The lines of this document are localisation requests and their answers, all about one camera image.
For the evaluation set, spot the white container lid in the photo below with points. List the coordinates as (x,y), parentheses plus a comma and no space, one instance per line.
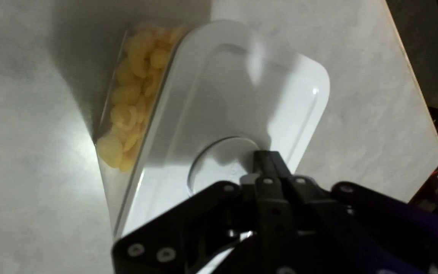
(228,112)

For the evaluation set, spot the yellow snack pieces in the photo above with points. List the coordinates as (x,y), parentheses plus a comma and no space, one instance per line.
(133,92)

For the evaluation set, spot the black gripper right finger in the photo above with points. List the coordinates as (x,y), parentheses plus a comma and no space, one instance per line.
(310,229)

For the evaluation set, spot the clear plastic container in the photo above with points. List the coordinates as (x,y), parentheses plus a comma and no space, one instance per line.
(108,188)

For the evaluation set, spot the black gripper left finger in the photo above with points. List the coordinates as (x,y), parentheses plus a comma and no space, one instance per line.
(193,234)

